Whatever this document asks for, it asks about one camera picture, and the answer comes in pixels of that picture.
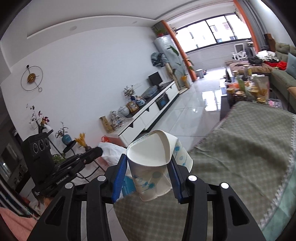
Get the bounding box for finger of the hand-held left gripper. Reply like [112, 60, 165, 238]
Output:
[55, 146, 103, 178]

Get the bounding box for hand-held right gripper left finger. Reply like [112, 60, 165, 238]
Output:
[26, 154, 130, 241]

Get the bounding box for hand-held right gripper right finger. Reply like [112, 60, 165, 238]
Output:
[166, 160, 266, 241]

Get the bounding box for white blue-dotted paper cup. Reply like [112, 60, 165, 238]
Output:
[126, 130, 193, 202]

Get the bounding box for yellow dried wheat bunch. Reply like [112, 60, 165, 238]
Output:
[74, 133, 90, 151]

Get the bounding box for white plastic bag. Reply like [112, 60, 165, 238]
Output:
[97, 142, 128, 168]

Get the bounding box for black plant stand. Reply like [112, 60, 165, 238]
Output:
[50, 140, 102, 179]

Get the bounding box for teal vase with plant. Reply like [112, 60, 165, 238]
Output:
[55, 121, 73, 146]

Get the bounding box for yellow patterned box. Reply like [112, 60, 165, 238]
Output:
[99, 116, 114, 134]

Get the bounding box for red flower branches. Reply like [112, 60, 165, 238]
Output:
[26, 104, 51, 131]

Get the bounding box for clear bag of toys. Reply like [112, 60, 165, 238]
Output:
[109, 110, 127, 132]

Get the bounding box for white black-top TV cabinet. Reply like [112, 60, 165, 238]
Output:
[105, 81, 179, 149]

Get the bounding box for vase with green branches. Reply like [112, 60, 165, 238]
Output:
[123, 85, 137, 102]

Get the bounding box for person's pink clothing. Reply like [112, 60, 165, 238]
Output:
[0, 206, 38, 241]

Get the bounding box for green patterned tablecloth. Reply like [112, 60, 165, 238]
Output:
[113, 101, 296, 241]

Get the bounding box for blue patterned cloth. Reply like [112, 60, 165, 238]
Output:
[143, 86, 159, 97]

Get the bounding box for black glass coffee table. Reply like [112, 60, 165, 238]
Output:
[220, 66, 287, 120]

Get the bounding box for black monitor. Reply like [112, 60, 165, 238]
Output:
[148, 72, 164, 88]

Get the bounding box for blue grey cloth bundle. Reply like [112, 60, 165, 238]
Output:
[151, 52, 169, 68]

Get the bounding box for tall leafy potted plant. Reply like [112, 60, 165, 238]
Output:
[166, 45, 195, 89]

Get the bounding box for group of gold-lid jars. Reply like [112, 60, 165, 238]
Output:
[225, 69, 271, 105]

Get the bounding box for white standing air conditioner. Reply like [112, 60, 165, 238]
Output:
[154, 36, 193, 88]

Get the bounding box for orange curtain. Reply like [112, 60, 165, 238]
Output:
[161, 20, 199, 82]
[233, 0, 260, 54]

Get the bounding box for black bag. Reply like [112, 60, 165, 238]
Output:
[248, 55, 263, 66]

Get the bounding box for white office chair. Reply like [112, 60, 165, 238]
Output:
[231, 43, 247, 61]

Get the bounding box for green sofa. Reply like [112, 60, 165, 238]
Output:
[225, 43, 296, 110]

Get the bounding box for large black-framed window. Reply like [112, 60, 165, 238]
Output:
[172, 15, 252, 53]

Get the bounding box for white clothes pile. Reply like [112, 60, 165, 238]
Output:
[257, 50, 276, 61]

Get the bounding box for red cloth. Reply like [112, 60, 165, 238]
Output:
[265, 60, 287, 70]

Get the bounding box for teal cushion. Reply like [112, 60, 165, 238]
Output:
[286, 52, 296, 73]

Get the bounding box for brown wooden cabinet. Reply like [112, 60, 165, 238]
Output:
[264, 34, 276, 51]

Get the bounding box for grey curtain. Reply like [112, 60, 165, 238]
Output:
[240, 0, 267, 49]

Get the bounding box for wooden picture frame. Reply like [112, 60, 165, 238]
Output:
[126, 101, 139, 113]

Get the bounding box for round metal wall clock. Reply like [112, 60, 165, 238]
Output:
[21, 64, 44, 92]

